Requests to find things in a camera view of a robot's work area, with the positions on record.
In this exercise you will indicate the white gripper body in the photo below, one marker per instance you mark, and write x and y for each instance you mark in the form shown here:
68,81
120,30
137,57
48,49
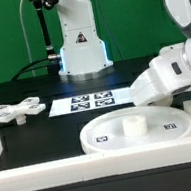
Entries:
168,74

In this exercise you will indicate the white round table top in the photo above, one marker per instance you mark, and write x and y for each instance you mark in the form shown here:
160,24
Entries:
134,126

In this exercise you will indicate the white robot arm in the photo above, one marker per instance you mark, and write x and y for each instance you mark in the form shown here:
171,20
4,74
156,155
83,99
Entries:
84,54

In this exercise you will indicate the white marker sheet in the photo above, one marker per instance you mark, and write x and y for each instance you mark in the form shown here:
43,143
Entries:
88,102

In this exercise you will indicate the white front fence bar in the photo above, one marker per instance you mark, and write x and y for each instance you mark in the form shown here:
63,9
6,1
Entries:
78,169

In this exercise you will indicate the white cross-shaped table base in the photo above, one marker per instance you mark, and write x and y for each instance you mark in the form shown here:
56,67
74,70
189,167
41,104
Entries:
18,112

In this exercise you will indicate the black camera stand pole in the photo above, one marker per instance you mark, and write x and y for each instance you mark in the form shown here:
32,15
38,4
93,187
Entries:
38,6

